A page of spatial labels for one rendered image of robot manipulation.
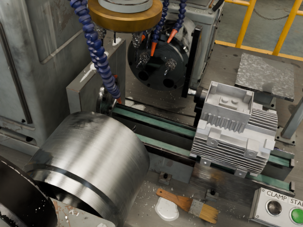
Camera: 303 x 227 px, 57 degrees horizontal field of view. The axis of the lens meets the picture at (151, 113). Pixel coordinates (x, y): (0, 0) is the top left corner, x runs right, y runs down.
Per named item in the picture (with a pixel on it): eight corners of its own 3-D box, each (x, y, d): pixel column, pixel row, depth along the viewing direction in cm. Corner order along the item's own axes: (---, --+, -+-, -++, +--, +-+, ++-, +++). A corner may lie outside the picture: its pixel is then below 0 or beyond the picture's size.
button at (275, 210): (264, 212, 62) (266, 211, 60) (267, 199, 63) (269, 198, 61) (278, 217, 61) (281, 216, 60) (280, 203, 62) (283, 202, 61)
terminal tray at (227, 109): (198, 122, 77) (204, 102, 72) (206, 99, 85) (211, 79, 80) (242, 135, 75) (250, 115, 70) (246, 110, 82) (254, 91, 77)
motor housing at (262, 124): (185, 166, 85) (197, 123, 72) (199, 124, 98) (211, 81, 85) (252, 188, 81) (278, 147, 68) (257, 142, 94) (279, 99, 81)
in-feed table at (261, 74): (227, 104, 126) (235, 83, 118) (235, 72, 145) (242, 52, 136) (282, 120, 121) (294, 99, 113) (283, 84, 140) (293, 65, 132)
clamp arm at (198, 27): (179, 96, 97) (192, 27, 79) (181, 91, 99) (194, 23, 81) (188, 99, 96) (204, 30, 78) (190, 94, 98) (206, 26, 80)
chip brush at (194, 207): (153, 197, 90) (153, 196, 89) (159, 185, 93) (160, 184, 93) (216, 225, 85) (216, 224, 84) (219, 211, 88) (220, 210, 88)
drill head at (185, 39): (117, 94, 107) (116, 34, 90) (153, 44, 136) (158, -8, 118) (179, 113, 102) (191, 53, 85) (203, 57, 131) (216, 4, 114)
